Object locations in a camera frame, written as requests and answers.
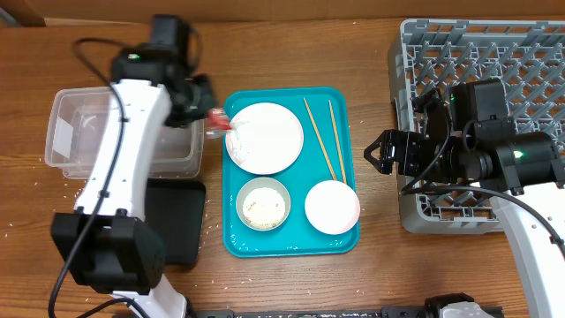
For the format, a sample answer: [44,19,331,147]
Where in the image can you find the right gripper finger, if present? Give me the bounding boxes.
[364,150,393,175]
[364,132,394,155]

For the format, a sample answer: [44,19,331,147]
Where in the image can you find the red snack wrapper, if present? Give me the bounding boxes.
[206,108,232,139]

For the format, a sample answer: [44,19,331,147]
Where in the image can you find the white bowl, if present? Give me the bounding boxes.
[305,180,361,235]

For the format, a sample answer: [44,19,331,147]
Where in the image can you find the grey bowl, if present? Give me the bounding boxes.
[236,177,291,231]

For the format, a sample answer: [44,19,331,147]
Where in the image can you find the white rice pile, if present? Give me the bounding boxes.
[242,187,286,230]

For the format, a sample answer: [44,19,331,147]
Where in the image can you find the white napkin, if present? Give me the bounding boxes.
[229,121,252,162]

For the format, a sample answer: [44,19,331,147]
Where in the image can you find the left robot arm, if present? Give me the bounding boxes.
[50,14,218,317]

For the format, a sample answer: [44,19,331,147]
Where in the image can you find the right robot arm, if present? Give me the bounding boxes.
[364,79,564,317]

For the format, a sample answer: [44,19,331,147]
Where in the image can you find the grey dishwasher rack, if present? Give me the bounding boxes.
[388,19,564,234]

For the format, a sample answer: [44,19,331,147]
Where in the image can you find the left wooden chopstick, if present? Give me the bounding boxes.
[303,97,337,180]

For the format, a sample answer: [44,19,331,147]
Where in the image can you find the large white round plate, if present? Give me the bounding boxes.
[225,102,304,175]

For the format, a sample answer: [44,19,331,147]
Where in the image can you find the teal plastic serving tray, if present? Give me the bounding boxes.
[222,87,360,258]

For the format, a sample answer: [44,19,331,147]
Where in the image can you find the black rectangular tray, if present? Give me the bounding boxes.
[145,178,207,269]

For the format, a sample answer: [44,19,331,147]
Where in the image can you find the clear plastic bin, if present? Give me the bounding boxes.
[44,87,204,179]

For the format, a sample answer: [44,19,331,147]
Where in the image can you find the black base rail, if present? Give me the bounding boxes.
[196,306,424,318]

